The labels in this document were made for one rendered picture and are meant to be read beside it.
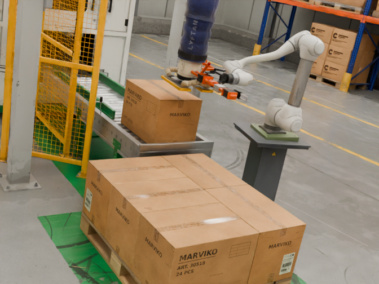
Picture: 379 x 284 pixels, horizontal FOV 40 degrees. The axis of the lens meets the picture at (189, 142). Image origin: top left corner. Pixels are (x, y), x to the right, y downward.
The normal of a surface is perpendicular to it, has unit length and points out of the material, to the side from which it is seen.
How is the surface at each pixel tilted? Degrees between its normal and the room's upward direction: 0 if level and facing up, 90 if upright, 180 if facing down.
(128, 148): 90
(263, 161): 90
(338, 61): 93
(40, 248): 0
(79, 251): 0
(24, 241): 0
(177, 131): 90
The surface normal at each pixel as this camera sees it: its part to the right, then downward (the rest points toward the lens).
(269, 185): 0.31, 0.36
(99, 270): 0.18, -0.93
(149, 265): -0.83, 0.04
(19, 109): 0.54, 0.36
